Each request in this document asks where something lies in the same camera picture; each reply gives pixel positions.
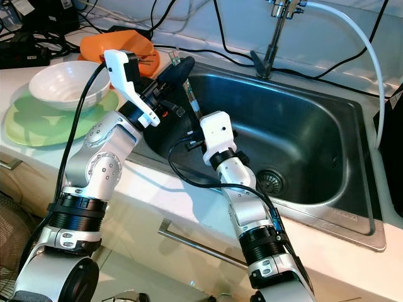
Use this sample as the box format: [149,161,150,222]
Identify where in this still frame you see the standing fan wire guard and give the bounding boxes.
[0,195,40,299]

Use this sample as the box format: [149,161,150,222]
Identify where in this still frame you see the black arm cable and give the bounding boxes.
[167,135,278,218]
[60,60,108,208]

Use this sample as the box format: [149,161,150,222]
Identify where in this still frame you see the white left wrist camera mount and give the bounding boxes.
[103,49,160,128]

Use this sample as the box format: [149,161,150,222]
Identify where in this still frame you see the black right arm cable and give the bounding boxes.
[167,135,278,218]

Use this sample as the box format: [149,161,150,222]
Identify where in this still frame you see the black bulky object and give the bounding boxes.
[375,93,403,218]

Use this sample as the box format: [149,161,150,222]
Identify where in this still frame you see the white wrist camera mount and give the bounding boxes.
[200,111,237,160]
[103,49,160,128]

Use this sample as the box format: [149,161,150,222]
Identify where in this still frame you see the orange bowl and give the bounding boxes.
[79,30,161,71]

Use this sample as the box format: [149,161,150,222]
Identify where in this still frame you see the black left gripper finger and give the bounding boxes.
[161,65,195,94]
[156,55,196,81]

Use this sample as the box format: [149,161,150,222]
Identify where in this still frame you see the black power cable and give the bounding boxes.
[212,0,256,64]
[154,45,253,65]
[315,0,388,79]

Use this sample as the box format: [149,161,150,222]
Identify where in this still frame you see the sink drain strainer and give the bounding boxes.
[255,167,286,193]

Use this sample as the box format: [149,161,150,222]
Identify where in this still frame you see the light green plate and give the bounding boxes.
[4,87,122,149]

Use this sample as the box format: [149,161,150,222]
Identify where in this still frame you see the white water hose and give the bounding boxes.
[305,0,385,149]

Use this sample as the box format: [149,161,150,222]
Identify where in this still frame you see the black power strip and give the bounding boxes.
[0,39,52,71]

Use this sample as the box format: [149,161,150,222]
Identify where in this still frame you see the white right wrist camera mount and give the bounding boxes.
[200,111,237,160]

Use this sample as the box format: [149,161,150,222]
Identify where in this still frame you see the metal cabinet handle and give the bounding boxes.
[157,218,259,274]
[0,157,27,173]

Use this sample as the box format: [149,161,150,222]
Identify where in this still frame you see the white ceramic bowl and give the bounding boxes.
[28,60,110,113]

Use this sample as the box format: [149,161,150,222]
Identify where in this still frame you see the black power adapter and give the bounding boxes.
[9,0,81,35]

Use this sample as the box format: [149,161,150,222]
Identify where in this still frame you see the metal faucet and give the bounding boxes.
[249,0,310,79]

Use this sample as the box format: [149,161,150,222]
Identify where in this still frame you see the cream cabinet door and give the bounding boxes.
[101,201,265,302]
[0,142,139,296]

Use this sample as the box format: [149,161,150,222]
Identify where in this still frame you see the stainless steel sink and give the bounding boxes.
[131,60,388,251]

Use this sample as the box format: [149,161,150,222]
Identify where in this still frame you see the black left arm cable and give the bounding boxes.
[60,60,108,208]

